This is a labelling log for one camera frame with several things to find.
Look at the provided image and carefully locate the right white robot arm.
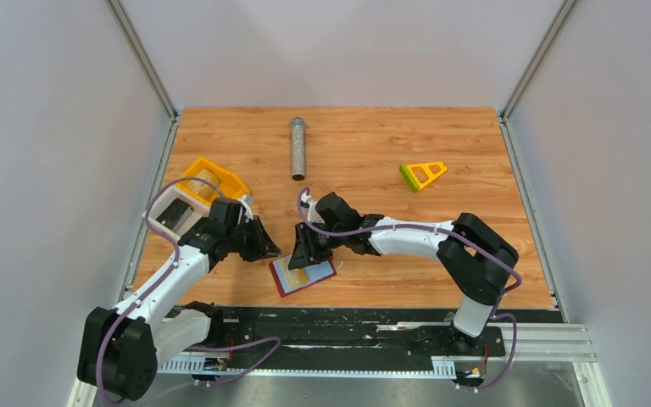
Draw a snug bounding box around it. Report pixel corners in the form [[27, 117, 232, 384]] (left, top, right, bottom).
[[288, 188, 521, 337]]

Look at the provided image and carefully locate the black VIP credit card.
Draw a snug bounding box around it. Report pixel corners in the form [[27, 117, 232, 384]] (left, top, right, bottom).
[[156, 198, 192, 231]]

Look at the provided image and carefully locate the gold VIP card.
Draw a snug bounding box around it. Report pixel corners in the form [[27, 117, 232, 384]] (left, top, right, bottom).
[[187, 170, 220, 200], [284, 269, 310, 290]]

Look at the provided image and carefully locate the yellow plastic bin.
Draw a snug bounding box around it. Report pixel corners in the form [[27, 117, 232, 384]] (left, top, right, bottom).
[[176, 157, 252, 206]]

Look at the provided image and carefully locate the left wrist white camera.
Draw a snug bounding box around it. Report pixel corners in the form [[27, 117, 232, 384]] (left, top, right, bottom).
[[237, 194, 253, 220]]

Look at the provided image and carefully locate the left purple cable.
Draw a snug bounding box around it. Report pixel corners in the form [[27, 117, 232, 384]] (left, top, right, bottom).
[[95, 177, 283, 405]]

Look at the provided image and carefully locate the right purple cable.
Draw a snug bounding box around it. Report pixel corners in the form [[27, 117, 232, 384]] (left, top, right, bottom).
[[296, 187, 523, 393]]

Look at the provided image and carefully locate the purple cable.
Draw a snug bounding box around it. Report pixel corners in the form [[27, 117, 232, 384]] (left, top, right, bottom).
[[95, 177, 283, 405], [296, 187, 523, 393]]

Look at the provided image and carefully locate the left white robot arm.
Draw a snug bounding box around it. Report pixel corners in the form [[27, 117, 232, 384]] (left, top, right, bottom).
[[76, 198, 281, 401]]

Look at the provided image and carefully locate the slotted white cable duct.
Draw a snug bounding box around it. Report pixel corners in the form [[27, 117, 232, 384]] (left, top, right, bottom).
[[159, 348, 457, 379]]

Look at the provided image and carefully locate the wrist white camera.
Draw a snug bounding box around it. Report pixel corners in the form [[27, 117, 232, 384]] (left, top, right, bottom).
[[300, 192, 323, 223], [237, 194, 253, 220]]

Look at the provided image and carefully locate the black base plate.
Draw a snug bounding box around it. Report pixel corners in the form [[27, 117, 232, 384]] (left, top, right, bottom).
[[206, 306, 506, 366]]

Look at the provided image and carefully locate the white plastic bin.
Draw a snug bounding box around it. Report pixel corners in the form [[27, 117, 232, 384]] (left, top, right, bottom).
[[148, 186, 209, 241]]

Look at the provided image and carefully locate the yellow green triangular bracket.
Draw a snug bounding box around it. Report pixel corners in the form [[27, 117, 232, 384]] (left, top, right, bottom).
[[399, 161, 448, 193]]

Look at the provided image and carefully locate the grey metal tube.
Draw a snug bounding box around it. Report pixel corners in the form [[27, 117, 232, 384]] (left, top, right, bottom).
[[290, 117, 306, 181]]

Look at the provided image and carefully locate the red leather card holder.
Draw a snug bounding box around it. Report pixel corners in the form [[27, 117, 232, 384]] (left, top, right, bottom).
[[269, 254, 337, 298]]

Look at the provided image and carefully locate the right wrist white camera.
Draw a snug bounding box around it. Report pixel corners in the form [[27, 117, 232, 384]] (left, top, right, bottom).
[[300, 192, 323, 223]]

